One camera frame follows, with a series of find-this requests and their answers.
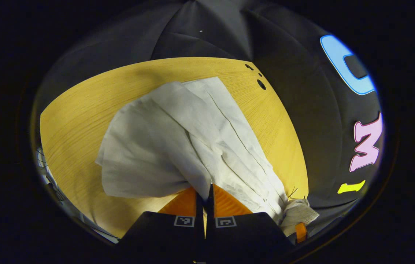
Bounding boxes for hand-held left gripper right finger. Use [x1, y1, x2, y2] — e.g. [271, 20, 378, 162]
[205, 184, 296, 264]

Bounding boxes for black backdrop cloth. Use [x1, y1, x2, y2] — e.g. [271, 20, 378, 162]
[37, 0, 383, 242]

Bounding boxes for white jeans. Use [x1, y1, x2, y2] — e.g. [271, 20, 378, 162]
[96, 76, 320, 237]

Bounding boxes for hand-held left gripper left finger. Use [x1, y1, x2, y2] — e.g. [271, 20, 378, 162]
[117, 186, 205, 264]

